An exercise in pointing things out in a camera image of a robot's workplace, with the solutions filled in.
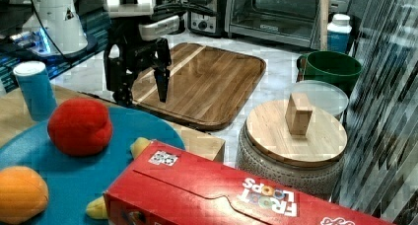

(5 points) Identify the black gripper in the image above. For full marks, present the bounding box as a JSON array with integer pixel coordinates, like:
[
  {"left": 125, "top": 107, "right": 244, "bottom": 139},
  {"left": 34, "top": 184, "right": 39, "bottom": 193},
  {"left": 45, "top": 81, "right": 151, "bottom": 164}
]
[{"left": 104, "top": 19, "right": 172, "bottom": 108}]

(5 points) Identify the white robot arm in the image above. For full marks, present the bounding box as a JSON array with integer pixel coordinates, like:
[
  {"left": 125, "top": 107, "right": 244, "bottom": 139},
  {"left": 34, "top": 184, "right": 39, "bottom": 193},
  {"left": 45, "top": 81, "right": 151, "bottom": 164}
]
[{"left": 104, "top": 0, "right": 184, "bottom": 107}]

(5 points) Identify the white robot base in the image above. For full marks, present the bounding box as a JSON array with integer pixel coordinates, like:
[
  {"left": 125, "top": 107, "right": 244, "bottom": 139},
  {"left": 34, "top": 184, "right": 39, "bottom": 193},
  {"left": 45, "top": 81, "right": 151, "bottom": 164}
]
[{"left": 23, "top": 0, "right": 97, "bottom": 58}]

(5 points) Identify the wooden cutting board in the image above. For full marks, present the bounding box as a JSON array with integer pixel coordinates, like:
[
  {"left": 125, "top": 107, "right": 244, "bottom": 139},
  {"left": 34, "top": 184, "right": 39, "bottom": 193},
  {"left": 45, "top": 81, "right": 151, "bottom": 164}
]
[{"left": 132, "top": 42, "right": 266, "bottom": 131}]

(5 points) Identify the red plush fruit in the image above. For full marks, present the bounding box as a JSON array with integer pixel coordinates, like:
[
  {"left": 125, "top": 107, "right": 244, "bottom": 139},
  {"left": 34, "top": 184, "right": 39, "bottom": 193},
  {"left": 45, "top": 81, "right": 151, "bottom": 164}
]
[{"left": 47, "top": 98, "right": 112, "bottom": 157}]

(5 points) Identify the black toaster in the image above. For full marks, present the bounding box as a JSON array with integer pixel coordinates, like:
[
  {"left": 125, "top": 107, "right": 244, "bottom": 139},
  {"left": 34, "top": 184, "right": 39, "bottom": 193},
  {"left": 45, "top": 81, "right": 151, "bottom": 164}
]
[{"left": 187, "top": 0, "right": 227, "bottom": 38}]

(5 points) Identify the blue cylindrical can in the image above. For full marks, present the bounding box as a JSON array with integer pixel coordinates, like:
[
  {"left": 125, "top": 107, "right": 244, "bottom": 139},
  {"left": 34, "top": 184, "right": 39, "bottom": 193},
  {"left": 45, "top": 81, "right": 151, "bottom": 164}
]
[{"left": 13, "top": 61, "right": 57, "bottom": 121}]

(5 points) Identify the red Froot Loops box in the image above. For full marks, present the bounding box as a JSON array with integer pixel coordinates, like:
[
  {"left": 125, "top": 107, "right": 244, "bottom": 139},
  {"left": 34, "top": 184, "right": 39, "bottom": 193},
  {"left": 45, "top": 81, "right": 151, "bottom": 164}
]
[{"left": 104, "top": 141, "right": 393, "bottom": 225}]

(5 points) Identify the blue plate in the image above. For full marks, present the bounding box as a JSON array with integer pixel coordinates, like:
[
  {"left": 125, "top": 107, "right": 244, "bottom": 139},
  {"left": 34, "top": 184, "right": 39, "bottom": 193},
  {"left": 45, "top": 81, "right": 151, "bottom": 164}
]
[{"left": 0, "top": 107, "right": 184, "bottom": 225}]

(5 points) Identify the yellow plush banana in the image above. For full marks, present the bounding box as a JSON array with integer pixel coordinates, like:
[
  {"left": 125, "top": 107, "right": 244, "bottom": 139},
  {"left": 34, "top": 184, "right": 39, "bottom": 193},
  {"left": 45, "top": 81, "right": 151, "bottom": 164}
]
[{"left": 86, "top": 136, "right": 152, "bottom": 220}]

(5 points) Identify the ceramic jar with wooden lid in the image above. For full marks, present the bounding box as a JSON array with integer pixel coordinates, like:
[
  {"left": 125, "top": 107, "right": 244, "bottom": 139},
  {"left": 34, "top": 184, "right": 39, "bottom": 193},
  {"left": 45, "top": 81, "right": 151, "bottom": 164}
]
[{"left": 236, "top": 93, "right": 347, "bottom": 199}]

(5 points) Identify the toaster oven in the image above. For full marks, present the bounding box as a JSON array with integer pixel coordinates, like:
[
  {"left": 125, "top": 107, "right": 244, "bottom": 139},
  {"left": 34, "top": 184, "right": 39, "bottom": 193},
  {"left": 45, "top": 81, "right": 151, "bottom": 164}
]
[{"left": 224, "top": 0, "right": 352, "bottom": 49}]

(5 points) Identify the orange plush fruit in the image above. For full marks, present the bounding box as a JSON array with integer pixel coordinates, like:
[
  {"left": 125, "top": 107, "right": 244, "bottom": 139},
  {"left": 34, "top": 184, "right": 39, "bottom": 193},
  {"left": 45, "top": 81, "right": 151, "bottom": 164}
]
[{"left": 0, "top": 166, "right": 49, "bottom": 225}]

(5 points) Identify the green mug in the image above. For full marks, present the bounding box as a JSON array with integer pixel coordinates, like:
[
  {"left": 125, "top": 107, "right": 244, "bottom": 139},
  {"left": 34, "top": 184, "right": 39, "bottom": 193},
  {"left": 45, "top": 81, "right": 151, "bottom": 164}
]
[{"left": 296, "top": 51, "right": 362, "bottom": 96}]

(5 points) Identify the white blue bottle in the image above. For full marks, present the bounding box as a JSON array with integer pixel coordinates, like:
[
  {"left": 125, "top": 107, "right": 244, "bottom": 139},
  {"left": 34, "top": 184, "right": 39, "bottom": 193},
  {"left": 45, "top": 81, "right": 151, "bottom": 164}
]
[{"left": 327, "top": 14, "right": 352, "bottom": 53}]

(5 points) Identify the wooden post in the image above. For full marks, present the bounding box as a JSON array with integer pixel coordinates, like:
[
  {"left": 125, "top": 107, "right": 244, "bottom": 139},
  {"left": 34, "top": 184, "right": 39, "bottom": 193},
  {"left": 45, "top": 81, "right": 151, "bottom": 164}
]
[{"left": 320, "top": 0, "right": 329, "bottom": 50}]

